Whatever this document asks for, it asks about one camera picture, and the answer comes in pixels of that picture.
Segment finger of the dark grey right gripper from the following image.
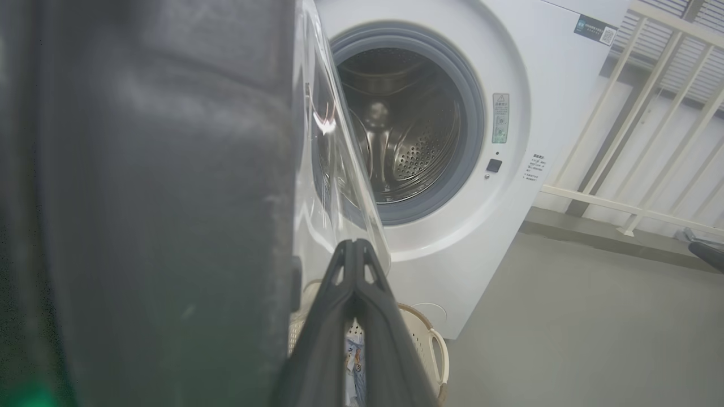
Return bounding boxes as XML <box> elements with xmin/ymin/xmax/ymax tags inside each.
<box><xmin>688</xmin><ymin>241</ymin><xmax>724</xmax><ymax>272</ymax></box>

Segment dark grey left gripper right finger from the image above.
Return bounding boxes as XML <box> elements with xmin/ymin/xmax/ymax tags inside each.
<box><xmin>355</xmin><ymin>239</ymin><xmax>439</xmax><ymax>407</ymax></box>

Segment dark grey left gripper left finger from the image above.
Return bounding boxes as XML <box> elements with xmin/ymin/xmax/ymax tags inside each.
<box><xmin>271</xmin><ymin>239</ymin><xmax>357</xmax><ymax>407</ymax></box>

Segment blue bear print garment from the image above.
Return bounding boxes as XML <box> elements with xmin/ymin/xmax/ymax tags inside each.
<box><xmin>345</xmin><ymin>334</ymin><xmax>367</xmax><ymax>407</ymax></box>

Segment black round glass washer door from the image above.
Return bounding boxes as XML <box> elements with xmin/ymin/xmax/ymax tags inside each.
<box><xmin>0</xmin><ymin>0</ymin><xmax>392</xmax><ymax>407</ymax></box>

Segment stainless steel washing machine drum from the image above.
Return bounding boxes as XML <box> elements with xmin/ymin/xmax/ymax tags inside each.
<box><xmin>338</xmin><ymin>48</ymin><xmax>462</xmax><ymax>204</ymax></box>

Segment grey rubber door gasket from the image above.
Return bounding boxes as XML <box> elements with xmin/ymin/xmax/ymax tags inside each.
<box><xmin>330</xmin><ymin>21</ymin><xmax>486</xmax><ymax>226</ymax></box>

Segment white front-load washing machine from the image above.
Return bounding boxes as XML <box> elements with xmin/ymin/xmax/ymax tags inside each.
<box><xmin>314</xmin><ymin>0</ymin><xmax>631</xmax><ymax>340</ymax></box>

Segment cream perforated laundry basket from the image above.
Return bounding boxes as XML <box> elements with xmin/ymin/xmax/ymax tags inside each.
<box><xmin>288</xmin><ymin>280</ymin><xmax>450</xmax><ymax>405</ymax></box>

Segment round white filter cover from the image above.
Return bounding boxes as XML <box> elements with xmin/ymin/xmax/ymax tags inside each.
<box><xmin>410</xmin><ymin>302</ymin><xmax>448</xmax><ymax>330</ymax></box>

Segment white slatted railing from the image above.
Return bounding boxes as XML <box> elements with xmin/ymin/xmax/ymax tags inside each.
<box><xmin>540</xmin><ymin>0</ymin><xmax>724</xmax><ymax>238</ymax></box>

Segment grey warning label sticker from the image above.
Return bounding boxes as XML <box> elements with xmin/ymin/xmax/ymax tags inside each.
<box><xmin>492</xmin><ymin>93</ymin><xmax>510</xmax><ymax>144</ymax></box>

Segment dark QR code sticker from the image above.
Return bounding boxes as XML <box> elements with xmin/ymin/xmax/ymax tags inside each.
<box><xmin>574</xmin><ymin>14</ymin><xmax>618</xmax><ymax>46</ymax></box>

